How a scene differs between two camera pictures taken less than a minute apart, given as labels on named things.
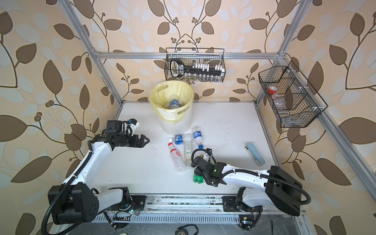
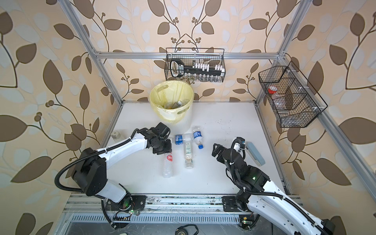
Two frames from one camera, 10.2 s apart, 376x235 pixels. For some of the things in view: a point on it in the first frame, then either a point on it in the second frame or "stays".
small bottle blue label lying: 181,139 stays
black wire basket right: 295,102 stays
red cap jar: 272,89 stays
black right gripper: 196,172 to 216,151
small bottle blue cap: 198,136 stays
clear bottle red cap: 178,161 to 168,169
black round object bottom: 181,230 stays
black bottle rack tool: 177,69 stays
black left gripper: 140,144 to 169,149
